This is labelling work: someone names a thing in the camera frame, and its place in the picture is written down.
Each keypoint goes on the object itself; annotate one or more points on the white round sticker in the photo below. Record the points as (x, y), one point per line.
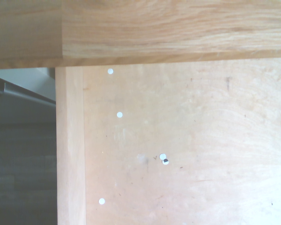
(110, 71)
(119, 114)
(162, 156)
(101, 201)

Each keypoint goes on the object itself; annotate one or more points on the stainless steel dishwasher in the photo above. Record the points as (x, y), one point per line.
(18, 112)

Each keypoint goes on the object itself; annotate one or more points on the large open wooden drawer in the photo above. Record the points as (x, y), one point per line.
(189, 140)

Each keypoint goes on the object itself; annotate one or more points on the white sticker with black mark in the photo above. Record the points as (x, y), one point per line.
(165, 161)

